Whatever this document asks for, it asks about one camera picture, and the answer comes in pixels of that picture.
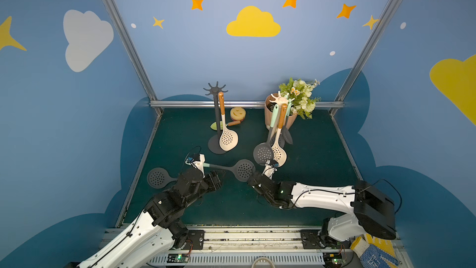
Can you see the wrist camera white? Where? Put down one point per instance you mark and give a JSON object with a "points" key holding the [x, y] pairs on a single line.
{"points": [[270, 168], [196, 161]]}

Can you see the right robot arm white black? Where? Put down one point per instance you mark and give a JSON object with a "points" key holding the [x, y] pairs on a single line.
{"points": [[365, 208]]}

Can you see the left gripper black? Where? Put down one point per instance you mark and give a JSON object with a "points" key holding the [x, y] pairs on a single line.
{"points": [[212, 180]]}

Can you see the cream skimmer wooden handle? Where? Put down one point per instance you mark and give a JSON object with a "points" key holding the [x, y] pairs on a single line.
{"points": [[279, 154], [228, 139]]}

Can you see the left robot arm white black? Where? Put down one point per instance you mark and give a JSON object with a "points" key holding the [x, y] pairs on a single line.
{"points": [[158, 227]]}

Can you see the yellow smiley sponge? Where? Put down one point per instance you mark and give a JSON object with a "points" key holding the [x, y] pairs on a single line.
{"points": [[238, 113]]}

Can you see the grey skimmer mint handle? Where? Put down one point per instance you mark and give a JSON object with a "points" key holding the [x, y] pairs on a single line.
{"points": [[263, 152], [242, 170], [285, 132]]}

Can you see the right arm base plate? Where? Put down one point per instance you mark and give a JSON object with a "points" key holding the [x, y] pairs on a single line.
{"points": [[315, 239]]}

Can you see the yellow blue work glove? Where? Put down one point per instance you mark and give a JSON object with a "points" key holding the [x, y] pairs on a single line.
{"points": [[371, 256]]}

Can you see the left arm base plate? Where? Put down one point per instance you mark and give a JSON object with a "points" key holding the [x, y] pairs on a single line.
{"points": [[194, 240]]}

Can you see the cream utensil rack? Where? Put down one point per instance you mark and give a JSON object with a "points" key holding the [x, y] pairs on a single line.
{"points": [[277, 100]]}

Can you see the small green trowel wooden handle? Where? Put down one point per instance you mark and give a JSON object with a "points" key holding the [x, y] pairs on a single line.
{"points": [[232, 123]]}

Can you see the pink pot with flowers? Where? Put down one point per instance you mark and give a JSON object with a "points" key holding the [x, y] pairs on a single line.
{"points": [[303, 104]]}

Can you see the grey skimmer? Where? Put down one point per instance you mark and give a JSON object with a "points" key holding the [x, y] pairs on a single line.
{"points": [[159, 177]]}

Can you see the dark grey utensil rack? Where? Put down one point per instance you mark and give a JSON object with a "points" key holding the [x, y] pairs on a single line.
{"points": [[213, 143]]}

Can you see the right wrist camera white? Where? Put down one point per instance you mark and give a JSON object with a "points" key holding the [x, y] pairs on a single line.
{"points": [[270, 168]]}

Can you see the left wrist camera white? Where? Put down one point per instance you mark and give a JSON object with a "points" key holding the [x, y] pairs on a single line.
{"points": [[196, 161]]}

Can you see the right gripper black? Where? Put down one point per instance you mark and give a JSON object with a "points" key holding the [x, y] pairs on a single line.
{"points": [[256, 182]]}

